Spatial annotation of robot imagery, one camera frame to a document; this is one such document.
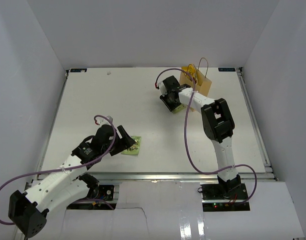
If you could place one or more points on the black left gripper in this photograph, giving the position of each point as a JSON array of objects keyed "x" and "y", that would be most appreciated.
[{"x": 126, "y": 141}]

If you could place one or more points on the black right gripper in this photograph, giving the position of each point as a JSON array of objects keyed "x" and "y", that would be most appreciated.
[{"x": 170, "y": 107}]

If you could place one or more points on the light green sachet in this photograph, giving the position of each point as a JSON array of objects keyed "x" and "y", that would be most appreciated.
[{"x": 178, "y": 109}]

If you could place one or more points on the yellow M&M packet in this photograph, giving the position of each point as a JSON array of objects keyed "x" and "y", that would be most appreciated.
[
  {"x": 195, "y": 77},
  {"x": 186, "y": 70}
]

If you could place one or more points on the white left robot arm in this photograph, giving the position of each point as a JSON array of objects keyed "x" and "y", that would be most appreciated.
[{"x": 28, "y": 210}]

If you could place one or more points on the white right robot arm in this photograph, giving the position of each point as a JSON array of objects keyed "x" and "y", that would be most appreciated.
[{"x": 218, "y": 125}]

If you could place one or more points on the brown paper bag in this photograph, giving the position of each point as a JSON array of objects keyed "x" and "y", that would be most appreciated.
[{"x": 199, "y": 90}]

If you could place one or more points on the green candy packet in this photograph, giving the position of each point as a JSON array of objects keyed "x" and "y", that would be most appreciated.
[{"x": 135, "y": 148}]

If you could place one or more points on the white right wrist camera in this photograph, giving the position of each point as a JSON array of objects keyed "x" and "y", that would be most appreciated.
[{"x": 161, "y": 87}]

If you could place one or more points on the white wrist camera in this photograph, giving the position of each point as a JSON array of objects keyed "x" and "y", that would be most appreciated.
[
  {"x": 161, "y": 87},
  {"x": 102, "y": 121}
]

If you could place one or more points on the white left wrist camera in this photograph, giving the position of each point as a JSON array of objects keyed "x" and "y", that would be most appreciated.
[{"x": 102, "y": 121}]

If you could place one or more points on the aluminium table front rail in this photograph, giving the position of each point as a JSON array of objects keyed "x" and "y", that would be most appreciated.
[{"x": 177, "y": 176}]

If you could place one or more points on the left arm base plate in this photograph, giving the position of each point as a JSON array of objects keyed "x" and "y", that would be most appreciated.
[{"x": 98, "y": 198}]

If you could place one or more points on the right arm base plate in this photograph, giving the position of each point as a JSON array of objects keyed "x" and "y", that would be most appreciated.
[{"x": 215, "y": 199}]

